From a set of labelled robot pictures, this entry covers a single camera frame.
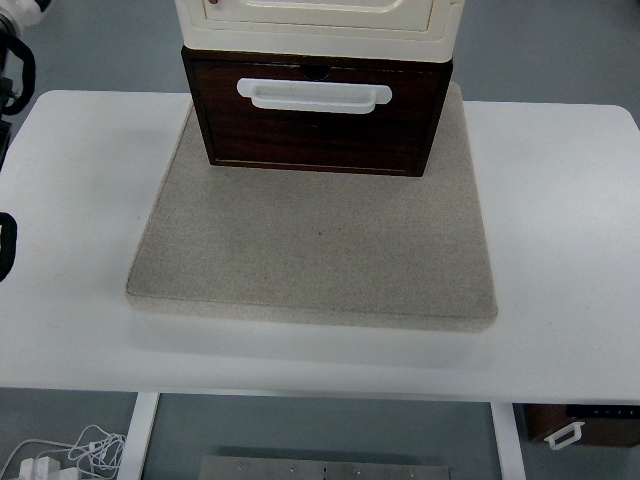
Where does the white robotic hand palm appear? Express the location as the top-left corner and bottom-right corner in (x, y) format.
(0, 0), (50, 33)

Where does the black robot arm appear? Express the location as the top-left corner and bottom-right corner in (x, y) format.
(1, 0), (52, 162)

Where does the cream upper cabinet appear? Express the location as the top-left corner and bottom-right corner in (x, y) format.
(175, 1), (465, 63)

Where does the spare brown drawer on floor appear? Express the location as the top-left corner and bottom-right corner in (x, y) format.
(523, 404), (639, 450)

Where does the beige foam pad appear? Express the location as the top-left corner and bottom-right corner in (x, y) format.
(126, 84), (498, 331)

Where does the white power adapter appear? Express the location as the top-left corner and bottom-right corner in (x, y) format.
(18, 456), (61, 480)

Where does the white table leg left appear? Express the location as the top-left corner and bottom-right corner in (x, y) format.
(117, 392), (160, 480)

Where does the white table leg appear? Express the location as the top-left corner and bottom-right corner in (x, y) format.
(117, 392), (160, 480)
(490, 402), (526, 480)

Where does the white table leg right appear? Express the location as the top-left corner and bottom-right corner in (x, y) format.
(490, 402), (526, 480)

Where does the black sleeved cable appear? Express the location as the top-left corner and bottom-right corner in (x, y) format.
(0, 211), (19, 284)

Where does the white drawer handle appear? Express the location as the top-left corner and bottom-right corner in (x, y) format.
(236, 78), (393, 115)

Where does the white cable on floor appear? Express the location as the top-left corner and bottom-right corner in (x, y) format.
(0, 425), (128, 480)

